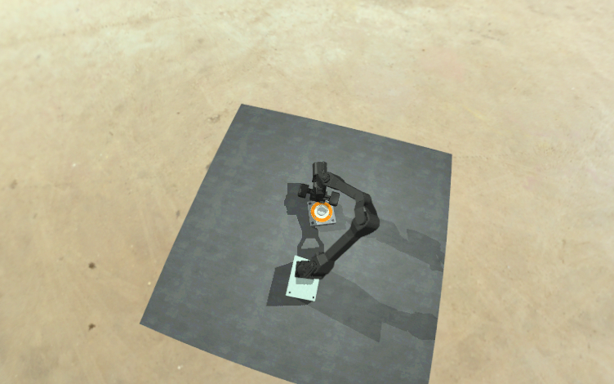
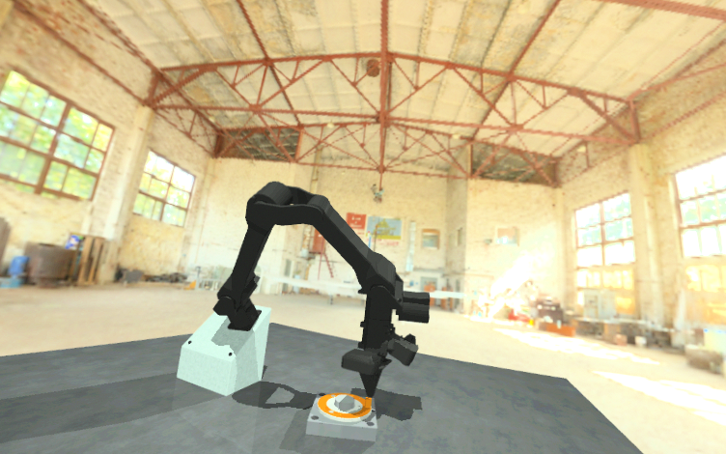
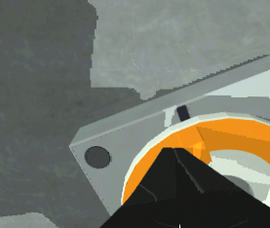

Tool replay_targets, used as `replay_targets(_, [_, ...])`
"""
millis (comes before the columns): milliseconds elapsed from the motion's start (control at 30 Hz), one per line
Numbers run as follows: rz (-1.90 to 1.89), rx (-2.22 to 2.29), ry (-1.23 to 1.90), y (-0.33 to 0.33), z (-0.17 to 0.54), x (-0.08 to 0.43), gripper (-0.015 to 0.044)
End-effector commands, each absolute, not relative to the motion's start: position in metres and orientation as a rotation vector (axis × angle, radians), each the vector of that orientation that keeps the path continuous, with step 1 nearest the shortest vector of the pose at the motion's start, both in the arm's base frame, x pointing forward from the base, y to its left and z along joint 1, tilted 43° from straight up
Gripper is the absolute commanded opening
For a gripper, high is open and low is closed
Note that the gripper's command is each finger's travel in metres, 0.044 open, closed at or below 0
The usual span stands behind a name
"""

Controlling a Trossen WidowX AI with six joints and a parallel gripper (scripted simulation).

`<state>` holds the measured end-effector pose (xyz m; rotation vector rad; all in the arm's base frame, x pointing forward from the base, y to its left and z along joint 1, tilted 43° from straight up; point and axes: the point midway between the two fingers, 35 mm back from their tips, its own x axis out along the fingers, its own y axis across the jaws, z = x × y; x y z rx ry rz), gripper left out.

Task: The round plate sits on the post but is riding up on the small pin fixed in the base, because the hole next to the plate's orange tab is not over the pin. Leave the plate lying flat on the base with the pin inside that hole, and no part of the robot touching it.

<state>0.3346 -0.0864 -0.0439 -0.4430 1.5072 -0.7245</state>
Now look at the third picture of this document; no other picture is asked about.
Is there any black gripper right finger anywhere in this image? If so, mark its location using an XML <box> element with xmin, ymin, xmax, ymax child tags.
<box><xmin>174</xmin><ymin>148</ymin><xmax>270</xmax><ymax>228</ymax></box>

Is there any orange round plate with tab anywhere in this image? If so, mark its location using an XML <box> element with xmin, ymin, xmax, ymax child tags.
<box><xmin>122</xmin><ymin>111</ymin><xmax>270</xmax><ymax>207</ymax></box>

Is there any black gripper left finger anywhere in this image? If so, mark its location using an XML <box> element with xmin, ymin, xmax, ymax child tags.
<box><xmin>100</xmin><ymin>148</ymin><xmax>180</xmax><ymax>228</ymax></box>

